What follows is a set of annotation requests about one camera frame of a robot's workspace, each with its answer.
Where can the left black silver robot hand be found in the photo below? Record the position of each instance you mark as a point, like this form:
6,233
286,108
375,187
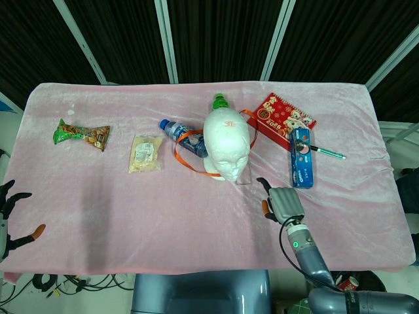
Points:
4,202

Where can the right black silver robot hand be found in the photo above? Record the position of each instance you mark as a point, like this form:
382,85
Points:
286,204

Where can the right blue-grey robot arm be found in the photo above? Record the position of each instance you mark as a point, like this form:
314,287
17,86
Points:
311,258

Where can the white foam mannequin head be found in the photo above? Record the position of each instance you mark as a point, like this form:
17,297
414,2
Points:
226,140

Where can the blue Oreo cookie box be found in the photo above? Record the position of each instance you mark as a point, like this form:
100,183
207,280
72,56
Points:
302,167

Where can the green black pen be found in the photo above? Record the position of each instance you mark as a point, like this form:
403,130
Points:
327,152

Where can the red desk calendar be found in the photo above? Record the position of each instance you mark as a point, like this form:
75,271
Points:
271,114

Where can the white blue panel edge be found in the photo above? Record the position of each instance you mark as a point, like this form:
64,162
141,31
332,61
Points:
8,104

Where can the red paper cup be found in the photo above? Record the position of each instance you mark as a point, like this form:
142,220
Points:
347,284

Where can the green orange snack bag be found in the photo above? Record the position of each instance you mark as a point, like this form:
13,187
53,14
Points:
82,134

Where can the green grid box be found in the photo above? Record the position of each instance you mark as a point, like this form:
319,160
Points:
299,307

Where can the green cap bottle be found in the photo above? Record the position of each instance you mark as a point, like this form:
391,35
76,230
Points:
220,103

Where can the blue-grey robot torso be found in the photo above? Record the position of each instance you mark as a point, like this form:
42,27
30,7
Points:
196,291

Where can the blue label water bottle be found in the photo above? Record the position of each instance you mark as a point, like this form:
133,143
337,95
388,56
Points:
183,132

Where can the clear yellowish snack packet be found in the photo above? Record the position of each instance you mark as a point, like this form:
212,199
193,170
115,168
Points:
145,153

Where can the pink velvet tablecloth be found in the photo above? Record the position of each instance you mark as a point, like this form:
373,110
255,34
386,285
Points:
131,98

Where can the white partition post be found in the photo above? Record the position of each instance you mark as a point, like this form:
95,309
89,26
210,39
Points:
82,42
393,55
167,42
276,42

